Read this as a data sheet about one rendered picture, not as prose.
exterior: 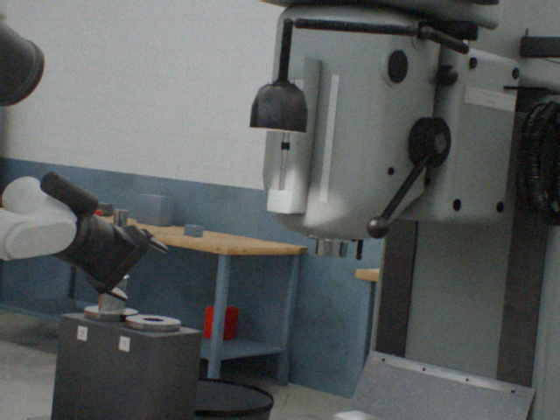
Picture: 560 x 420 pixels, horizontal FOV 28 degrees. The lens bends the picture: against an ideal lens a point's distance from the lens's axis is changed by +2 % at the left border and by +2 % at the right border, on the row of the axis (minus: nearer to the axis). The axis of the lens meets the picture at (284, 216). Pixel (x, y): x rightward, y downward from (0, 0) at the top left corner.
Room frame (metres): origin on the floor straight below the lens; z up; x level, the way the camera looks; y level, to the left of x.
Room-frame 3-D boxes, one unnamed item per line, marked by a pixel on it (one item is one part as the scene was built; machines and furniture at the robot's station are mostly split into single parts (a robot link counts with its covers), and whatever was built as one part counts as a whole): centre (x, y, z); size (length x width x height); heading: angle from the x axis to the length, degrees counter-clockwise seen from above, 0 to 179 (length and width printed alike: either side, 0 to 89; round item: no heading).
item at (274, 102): (1.37, 0.02, 1.48); 0.07 x 0.07 x 0.06
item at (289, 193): (1.48, 0.00, 1.45); 0.04 x 0.04 x 0.21; 51
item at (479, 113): (1.72, -0.20, 1.47); 0.24 x 0.19 x 0.26; 51
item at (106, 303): (1.87, 0.28, 1.15); 0.05 x 0.05 x 0.05
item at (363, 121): (1.57, -0.08, 1.47); 0.21 x 0.19 x 0.32; 51
